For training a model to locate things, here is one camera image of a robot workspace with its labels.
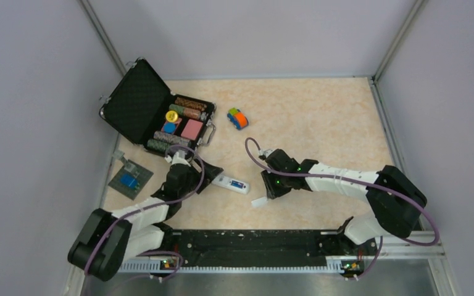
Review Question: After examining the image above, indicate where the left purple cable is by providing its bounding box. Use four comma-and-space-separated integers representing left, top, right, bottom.
83, 145, 206, 282

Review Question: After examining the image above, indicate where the purple AAA battery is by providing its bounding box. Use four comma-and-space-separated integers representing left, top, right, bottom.
230, 180, 247, 191

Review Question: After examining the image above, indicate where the black poker chip case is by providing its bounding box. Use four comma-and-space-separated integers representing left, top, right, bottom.
99, 57, 217, 157

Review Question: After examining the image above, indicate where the colourful toy brick car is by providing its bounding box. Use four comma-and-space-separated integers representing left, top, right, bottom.
227, 108, 249, 130

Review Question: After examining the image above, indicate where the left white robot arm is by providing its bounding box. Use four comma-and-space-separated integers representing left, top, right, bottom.
67, 159, 224, 282

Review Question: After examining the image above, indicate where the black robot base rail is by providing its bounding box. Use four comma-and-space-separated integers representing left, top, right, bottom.
149, 229, 377, 273

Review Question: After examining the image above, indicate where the brown chip stack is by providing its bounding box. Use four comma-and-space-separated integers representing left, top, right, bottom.
175, 97, 207, 112

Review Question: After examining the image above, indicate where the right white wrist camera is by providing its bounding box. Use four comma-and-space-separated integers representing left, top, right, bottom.
259, 149, 274, 161

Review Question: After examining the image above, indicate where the pink playing card deck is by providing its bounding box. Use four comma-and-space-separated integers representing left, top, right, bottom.
180, 119, 203, 141

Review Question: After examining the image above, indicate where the blue green lego brick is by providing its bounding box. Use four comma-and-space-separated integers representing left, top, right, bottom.
120, 174, 138, 189

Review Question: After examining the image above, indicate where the yellow big blind button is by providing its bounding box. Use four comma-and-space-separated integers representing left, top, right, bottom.
165, 110, 179, 123

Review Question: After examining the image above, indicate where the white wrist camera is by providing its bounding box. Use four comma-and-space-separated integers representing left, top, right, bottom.
259, 149, 274, 161
165, 150, 190, 167

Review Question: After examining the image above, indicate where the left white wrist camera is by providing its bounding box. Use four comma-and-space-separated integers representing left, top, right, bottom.
165, 150, 190, 167

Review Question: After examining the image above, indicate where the green purple chip stack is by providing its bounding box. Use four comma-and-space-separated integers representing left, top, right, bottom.
146, 139, 179, 155

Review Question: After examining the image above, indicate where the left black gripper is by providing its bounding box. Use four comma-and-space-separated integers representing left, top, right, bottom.
178, 155, 222, 198

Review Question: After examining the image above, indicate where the blue dealer chip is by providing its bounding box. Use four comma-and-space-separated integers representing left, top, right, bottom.
161, 122, 177, 134

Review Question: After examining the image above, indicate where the white remote control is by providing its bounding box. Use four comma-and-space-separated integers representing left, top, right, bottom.
212, 174, 251, 195

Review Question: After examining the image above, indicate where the grey lego post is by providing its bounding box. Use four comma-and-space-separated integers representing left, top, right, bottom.
112, 150, 137, 173

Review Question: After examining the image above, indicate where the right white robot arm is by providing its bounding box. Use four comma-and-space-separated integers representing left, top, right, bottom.
259, 149, 427, 254

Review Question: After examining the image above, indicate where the white battery cover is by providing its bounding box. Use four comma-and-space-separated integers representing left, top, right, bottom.
251, 196, 268, 208

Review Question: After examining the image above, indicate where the green red chip stack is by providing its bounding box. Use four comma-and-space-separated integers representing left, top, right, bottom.
168, 104, 202, 120

